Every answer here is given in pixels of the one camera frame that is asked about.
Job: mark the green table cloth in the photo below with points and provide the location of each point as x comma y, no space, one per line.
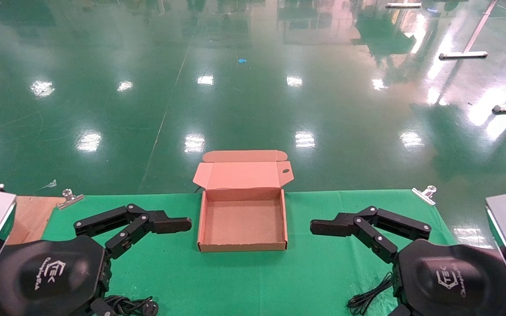
253,281

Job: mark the clear plastic litter scrap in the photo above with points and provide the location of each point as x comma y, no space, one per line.
50,184

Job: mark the silver binder clip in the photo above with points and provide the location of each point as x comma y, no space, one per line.
425,195
69,198

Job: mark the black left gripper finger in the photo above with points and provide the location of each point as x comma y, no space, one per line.
169,224

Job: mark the open brown cardboard box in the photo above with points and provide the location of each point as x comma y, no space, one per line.
242,224

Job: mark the short white floor bar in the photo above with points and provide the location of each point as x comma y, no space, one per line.
403,5

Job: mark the white stand with long pole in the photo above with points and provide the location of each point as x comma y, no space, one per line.
463,55

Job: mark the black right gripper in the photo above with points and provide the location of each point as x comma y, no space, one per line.
455,281

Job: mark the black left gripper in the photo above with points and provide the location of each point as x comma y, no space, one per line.
46,276

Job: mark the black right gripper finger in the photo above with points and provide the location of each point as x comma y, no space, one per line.
330,226

